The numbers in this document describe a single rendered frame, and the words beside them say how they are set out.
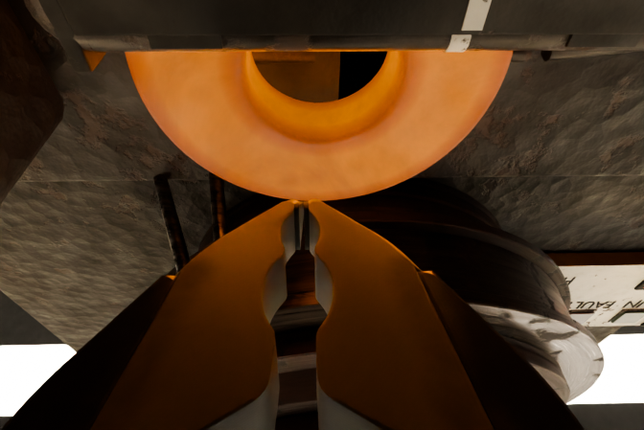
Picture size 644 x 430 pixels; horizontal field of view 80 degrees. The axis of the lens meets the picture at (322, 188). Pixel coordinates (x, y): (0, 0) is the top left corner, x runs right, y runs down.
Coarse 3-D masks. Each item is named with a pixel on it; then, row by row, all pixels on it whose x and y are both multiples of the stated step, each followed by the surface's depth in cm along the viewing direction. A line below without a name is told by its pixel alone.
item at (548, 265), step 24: (384, 192) 36; (408, 192) 36; (432, 192) 37; (456, 192) 39; (240, 216) 39; (360, 216) 29; (384, 216) 29; (408, 216) 29; (432, 216) 30; (456, 216) 36; (480, 216) 39; (480, 240) 31; (504, 240) 31; (552, 264) 34
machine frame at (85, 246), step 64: (64, 64) 23; (256, 64) 23; (320, 64) 23; (512, 64) 23; (576, 64) 24; (640, 64) 24; (64, 128) 26; (128, 128) 26; (512, 128) 27; (576, 128) 27; (640, 128) 27; (64, 192) 39; (128, 192) 39; (192, 192) 39; (256, 192) 39; (512, 192) 40; (576, 192) 40; (640, 192) 41; (0, 256) 47; (64, 256) 47; (128, 256) 47; (64, 320) 60
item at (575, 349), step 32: (416, 256) 28; (448, 256) 29; (480, 256) 30; (512, 256) 32; (288, 288) 27; (480, 288) 28; (512, 288) 29; (544, 288) 32; (288, 320) 26; (320, 320) 26; (512, 320) 27; (544, 320) 27; (576, 352) 32; (576, 384) 38
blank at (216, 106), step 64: (128, 64) 15; (192, 64) 15; (384, 64) 18; (448, 64) 15; (192, 128) 17; (256, 128) 17; (320, 128) 18; (384, 128) 18; (448, 128) 18; (320, 192) 21
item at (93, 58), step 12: (48, 0) 11; (48, 12) 11; (60, 12) 11; (60, 24) 11; (60, 36) 12; (72, 36) 12; (72, 48) 12; (72, 60) 12; (84, 60) 12; (96, 60) 13; (84, 72) 13
